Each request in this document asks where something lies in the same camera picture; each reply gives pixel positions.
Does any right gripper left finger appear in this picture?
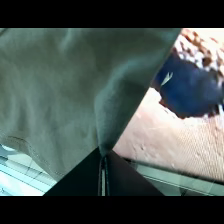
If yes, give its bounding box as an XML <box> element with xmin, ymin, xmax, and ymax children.
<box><xmin>43</xmin><ymin>147</ymin><xmax>103</xmax><ymax>197</ymax></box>

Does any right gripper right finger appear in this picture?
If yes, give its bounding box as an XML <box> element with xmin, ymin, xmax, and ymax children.
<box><xmin>105</xmin><ymin>150</ymin><xmax>165</xmax><ymax>197</ymax></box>

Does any brown T-shirt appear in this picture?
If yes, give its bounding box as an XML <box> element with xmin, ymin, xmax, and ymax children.
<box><xmin>0</xmin><ymin>27</ymin><xmax>183</xmax><ymax>183</ymax></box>

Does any silver frame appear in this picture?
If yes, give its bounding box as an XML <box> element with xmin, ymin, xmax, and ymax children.
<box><xmin>0</xmin><ymin>143</ymin><xmax>224</xmax><ymax>197</ymax></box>

